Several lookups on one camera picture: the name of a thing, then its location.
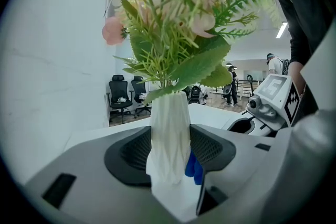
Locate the person's black clothing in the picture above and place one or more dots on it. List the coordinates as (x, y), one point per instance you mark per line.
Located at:
(302, 8)

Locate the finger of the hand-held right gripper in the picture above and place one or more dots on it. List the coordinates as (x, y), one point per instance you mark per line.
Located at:
(262, 129)

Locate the white items on chair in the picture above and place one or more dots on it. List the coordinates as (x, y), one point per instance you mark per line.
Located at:
(143, 96)

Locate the blue cloth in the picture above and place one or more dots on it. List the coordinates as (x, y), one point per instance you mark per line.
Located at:
(194, 170)

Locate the gray and black round machine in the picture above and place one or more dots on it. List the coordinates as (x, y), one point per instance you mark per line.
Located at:
(195, 91)

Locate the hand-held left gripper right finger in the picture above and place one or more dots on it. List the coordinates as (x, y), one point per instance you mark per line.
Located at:
(244, 165)

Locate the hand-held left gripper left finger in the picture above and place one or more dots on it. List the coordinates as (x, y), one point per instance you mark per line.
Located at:
(92, 186)

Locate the ceiling light strip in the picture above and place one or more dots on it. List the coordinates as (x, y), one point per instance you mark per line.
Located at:
(281, 30)

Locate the pink flower bouquet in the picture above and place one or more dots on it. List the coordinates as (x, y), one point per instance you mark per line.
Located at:
(183, 60)

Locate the person's right forearm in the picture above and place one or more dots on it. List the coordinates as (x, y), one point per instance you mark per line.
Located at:
(295, 76)

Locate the white ribbed vase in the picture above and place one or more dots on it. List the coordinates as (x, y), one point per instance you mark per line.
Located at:
(170, 139)

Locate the black office chair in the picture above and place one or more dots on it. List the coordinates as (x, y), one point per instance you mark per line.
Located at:
(137, 86)
(118, 89)

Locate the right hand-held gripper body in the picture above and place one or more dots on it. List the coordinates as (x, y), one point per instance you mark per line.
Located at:
(275, 86)

